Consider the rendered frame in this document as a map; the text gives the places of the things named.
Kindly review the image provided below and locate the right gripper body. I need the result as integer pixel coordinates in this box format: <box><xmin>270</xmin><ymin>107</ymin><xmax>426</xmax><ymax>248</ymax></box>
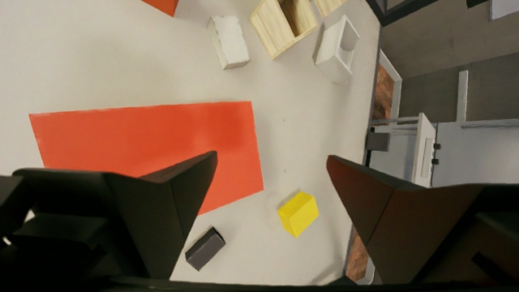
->
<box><xmin>466</xmin><ymin>0</ymin><xmax>488</xmax><ymax>8</ymax></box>

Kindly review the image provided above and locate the orange cube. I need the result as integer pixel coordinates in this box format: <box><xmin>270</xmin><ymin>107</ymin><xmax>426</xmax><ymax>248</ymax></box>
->
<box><xmin>141</xmin><ymin>0</ymin><xmax>179</xmax><ymax>17</ymax></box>

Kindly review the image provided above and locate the white open box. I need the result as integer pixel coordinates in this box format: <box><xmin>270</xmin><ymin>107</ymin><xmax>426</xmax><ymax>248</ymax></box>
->
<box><xmin>315</xmin><ymin>15</ymin><xmax>360</xmax><ymax>84</ymax></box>

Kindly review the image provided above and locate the flat red-orange board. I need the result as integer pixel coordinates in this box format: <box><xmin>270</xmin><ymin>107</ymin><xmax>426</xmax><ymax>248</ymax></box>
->
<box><xmin>28</xmin><ymin>101</ymin><xmax>264</xmax><ymax>216</ymax></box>

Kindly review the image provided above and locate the yellow block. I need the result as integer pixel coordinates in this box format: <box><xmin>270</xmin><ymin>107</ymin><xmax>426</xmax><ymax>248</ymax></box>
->
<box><xmin>277</xmin><ymin>191</ymin><xmax>319</xmax><ymax>238</ymax></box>

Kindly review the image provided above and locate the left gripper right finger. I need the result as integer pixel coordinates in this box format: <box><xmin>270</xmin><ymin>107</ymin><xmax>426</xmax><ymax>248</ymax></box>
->
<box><xmin>326</xmin><ymin>155</ymin><xmax>519</xmax><ymax>284</ymax></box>

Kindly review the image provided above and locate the light wooden box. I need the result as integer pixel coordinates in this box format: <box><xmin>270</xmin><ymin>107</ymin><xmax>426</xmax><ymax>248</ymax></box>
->
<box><xmin>249</xmin><ymin>0</ymin><xmax>319</xmax><ymax>60</ymax></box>
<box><xmin>314</xmin><ymin>0</ymin><xmax>347</xmax><ymax>18</ymax></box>

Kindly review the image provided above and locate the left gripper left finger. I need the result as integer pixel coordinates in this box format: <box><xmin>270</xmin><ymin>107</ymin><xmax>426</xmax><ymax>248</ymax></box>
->
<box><xmin>11</xmin><ymin>150</ymin><xmax>218</xmax><ymax>280</ymax></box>

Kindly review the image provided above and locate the white rectangular block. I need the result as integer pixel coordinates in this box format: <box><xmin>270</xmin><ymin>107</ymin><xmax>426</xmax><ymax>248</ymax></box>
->
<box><xmin>208</xmin><ymin>15</ymin><xmax>251</xmax><ymax>70</ymax></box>

